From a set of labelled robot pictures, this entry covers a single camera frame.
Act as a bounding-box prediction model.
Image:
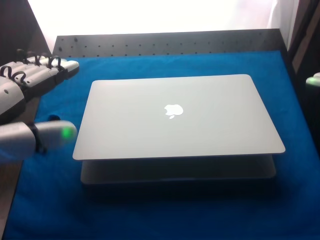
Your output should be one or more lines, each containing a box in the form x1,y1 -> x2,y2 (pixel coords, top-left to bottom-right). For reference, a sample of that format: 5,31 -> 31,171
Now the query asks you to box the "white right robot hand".
305,72 -> 320,95

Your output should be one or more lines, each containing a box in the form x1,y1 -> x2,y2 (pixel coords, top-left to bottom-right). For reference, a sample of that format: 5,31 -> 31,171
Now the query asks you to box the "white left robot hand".
0,49 -> 81,162

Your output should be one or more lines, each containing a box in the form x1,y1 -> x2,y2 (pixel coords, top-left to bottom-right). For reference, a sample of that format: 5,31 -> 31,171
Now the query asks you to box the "silver laptop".
72,73 -> 286,186

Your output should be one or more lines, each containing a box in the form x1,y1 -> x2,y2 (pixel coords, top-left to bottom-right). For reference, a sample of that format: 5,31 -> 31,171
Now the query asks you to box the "blue table cloth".
4,49 -> 320,240

